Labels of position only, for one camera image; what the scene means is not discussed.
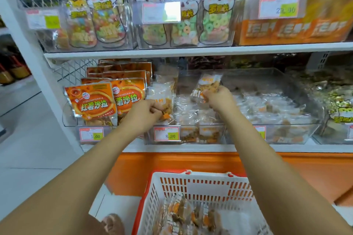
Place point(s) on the pink clog sandal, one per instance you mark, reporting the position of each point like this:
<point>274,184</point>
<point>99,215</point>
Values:
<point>113,224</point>

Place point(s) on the white yellow price tag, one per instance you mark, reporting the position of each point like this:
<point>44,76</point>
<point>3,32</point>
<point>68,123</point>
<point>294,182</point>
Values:
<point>160,12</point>
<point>260,131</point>
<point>91,134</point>
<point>276,6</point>
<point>349,131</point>
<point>39,19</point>
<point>166,133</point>

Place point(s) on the white koala candy bag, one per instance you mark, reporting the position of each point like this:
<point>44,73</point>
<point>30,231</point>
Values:
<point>151,34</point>
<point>218,14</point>
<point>185,31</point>

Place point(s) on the person's left forearm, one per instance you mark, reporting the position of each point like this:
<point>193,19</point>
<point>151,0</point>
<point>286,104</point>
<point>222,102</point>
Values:
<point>60,188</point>

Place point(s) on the white red-rimmed shopping basket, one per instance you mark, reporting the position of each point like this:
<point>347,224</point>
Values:
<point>182,182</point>

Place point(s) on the background goods shelf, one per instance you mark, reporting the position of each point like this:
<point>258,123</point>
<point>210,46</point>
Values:
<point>14,78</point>

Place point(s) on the pile of small brown snacks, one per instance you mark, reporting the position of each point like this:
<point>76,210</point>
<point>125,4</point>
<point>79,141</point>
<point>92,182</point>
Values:
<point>187,218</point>

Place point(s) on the person's right forearm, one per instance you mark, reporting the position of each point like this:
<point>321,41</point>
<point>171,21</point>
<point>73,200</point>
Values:
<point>281,182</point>

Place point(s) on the person's right hand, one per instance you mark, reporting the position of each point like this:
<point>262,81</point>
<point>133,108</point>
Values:
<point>220,100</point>

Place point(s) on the yellow cat candy bag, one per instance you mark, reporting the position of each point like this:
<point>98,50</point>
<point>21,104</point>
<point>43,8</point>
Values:
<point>62,39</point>
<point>81,25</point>
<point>106,17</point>

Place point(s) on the person's left hand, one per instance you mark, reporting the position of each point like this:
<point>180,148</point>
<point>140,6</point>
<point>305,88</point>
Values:
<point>140,116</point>

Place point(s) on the yellow hamster snack packets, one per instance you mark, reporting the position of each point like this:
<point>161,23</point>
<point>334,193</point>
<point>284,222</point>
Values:
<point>339,102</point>

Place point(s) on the orange label snack bag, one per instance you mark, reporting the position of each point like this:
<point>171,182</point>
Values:
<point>330,27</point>
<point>256,31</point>
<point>292,29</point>

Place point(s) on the orange shelf base panel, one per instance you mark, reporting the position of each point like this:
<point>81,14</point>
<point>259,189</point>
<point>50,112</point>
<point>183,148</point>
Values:
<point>309,174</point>

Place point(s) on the white snack shelf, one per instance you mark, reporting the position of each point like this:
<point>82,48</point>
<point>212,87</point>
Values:
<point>193,50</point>

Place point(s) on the row of dark bottles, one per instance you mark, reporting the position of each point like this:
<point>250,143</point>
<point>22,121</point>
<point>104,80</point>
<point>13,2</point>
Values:
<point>14,67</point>

